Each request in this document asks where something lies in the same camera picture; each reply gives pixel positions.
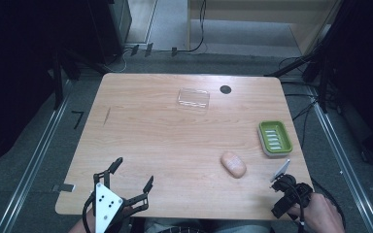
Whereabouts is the black hanging cable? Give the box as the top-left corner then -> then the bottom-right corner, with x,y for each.
178,0 -> 208,54

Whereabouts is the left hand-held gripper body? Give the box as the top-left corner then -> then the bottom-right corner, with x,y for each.
90,182 -> 134,233

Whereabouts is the black metal stand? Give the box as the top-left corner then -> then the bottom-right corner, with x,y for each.
264,38 -> 338,115
50,48 -> 111,111

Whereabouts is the black tape floor mark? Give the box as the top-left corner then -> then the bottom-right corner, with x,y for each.
71,110 -> 85,130

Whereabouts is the person's right hand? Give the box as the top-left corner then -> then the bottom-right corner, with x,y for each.
287,192 -> 347,233

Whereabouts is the light wooden shelf unit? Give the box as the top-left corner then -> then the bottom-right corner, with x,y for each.
186,0 -> 343,56

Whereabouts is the clear plastic box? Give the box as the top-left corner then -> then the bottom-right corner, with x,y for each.
176,86 -> 212,111

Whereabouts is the pink soap bar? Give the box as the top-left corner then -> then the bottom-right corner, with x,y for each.
220,150 -> 248,180

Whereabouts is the person's left hand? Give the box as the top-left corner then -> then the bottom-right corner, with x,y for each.
67,208 -> 97,233

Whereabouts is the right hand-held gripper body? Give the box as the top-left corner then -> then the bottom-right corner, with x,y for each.
269,158 -> 315,221

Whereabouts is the white floor cable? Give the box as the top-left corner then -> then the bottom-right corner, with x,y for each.
105,48 -> 134,74

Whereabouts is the aluminium floor rail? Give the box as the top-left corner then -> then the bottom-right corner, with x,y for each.
305,83 -> 373,233
0,79 -> 74,233

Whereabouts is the black floor cable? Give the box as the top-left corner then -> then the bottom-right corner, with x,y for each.
283,56 -> 320,150

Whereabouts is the green soap dish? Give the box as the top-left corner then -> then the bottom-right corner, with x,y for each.
256,119 -> 294,158

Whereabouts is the grey tape strip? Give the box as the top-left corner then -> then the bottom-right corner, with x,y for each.
51,183 -> 76,193

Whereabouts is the dark cabinet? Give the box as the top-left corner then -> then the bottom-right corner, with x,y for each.
86,0 -> 133,64

